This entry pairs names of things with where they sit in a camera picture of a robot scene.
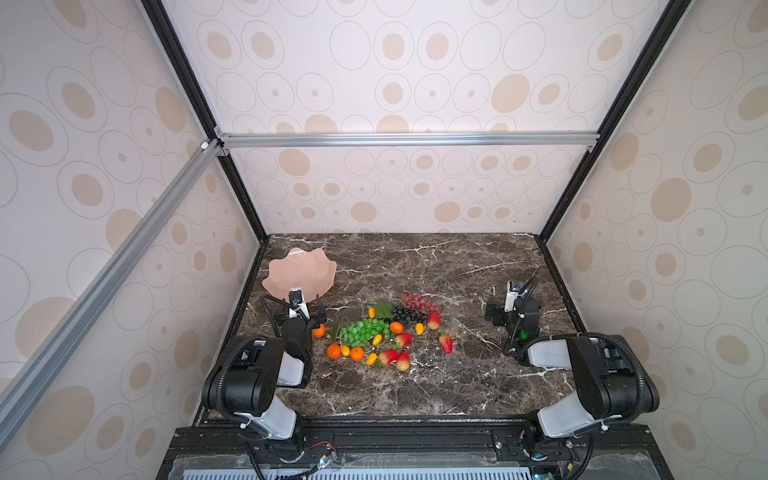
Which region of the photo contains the pink scalloped fruit bowl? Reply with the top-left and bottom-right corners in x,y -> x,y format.
262,248 -> 337,302

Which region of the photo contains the green fake grape bunch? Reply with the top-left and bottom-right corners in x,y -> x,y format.
332,319 -> 391,348

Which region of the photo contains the black fake grape bunch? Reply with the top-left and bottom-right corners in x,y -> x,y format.
393,305 -> 429,325

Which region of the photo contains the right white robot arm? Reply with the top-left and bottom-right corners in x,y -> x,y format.
485,297 -> 661,441

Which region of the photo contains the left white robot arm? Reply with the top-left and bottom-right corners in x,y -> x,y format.
201,295 -> 327,441

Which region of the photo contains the fake orange far left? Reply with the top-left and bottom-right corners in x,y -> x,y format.
311,324 -> 326,338

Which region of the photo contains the fake orange front left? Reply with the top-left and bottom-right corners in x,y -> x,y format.
326,344 -> 342,360

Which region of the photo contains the fake orange front middle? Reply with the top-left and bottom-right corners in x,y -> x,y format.
349,347 -> 365,362

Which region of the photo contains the fake strawberry far right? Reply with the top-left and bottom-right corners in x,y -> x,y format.
439,334 -> 453,354

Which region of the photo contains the fake strawberry by grapes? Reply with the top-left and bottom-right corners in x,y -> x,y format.
427,311 -> 441,331

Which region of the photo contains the fake strawberry front left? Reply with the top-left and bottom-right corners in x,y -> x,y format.
376,349 -> 400,367

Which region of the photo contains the red fake grape bunch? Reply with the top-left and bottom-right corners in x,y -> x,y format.
400,293 -> 440,315

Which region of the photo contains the fake strawberry centre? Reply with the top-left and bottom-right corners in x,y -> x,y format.
393,333 -> 413,351

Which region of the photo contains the fake peach strawberry front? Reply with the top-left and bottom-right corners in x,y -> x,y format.
396,351 -> 411,372

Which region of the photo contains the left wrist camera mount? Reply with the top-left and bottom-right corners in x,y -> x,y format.
288,288 -> 310,322

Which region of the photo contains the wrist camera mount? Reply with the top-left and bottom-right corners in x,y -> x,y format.
288,288 -> 310,322
504,281 -> 525,312

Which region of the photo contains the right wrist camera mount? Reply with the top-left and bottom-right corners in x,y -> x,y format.
504,281 -> 525,312

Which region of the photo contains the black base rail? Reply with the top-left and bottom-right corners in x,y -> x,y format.
157,416 -> 672,479

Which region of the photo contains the horizontal aluminium frame bar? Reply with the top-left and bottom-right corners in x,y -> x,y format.
220,131 -> 600,148

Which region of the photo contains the slanted aluminium frame bar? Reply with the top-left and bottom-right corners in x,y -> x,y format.
1,138 -> 222,448

